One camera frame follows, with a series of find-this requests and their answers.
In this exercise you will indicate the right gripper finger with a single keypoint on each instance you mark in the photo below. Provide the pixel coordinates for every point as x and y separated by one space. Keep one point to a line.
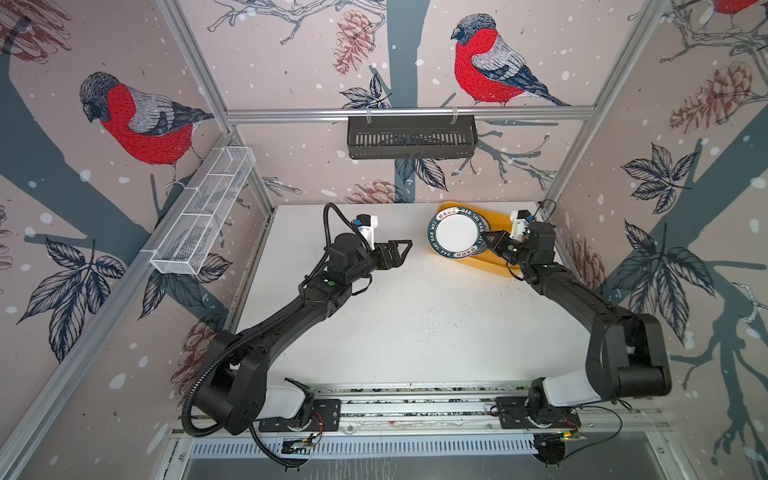
499 246
495 235

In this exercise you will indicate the yellow plastic bin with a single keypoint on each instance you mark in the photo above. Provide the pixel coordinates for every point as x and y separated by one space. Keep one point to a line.
499 219

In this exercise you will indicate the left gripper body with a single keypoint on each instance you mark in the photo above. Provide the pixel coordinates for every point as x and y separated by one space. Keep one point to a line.
367 262

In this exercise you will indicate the horizontal aluminium frame bar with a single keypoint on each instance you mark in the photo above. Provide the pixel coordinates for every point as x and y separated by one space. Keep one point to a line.
580 113

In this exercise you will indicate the green lettered plate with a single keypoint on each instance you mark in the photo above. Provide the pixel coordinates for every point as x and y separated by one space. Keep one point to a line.
450 231

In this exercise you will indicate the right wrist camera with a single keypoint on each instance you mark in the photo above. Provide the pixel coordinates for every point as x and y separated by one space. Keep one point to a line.
520 220

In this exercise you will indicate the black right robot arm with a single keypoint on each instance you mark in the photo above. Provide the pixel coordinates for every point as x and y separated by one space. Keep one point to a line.
626 355

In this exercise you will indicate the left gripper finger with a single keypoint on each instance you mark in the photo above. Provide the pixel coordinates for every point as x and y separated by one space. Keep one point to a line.
394 244
393 256

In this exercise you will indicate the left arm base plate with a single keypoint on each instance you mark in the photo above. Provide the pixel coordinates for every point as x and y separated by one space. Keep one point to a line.
325 415

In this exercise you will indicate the white mesh wire shelf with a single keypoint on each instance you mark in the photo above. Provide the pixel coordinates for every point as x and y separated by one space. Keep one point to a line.
192 236

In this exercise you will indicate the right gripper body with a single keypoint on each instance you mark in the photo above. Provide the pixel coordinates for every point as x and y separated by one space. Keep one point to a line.
519 254

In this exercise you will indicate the black hanging wire basket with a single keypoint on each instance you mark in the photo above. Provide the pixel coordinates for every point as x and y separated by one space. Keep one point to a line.
412 137

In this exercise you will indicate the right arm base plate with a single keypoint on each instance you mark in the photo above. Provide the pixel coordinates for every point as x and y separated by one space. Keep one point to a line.
515 412

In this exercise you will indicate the orange sunburst plate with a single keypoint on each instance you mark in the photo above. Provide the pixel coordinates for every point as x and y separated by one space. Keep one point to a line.
479 246

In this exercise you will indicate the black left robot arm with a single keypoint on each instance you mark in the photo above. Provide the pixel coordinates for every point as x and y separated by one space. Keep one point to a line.
232 390

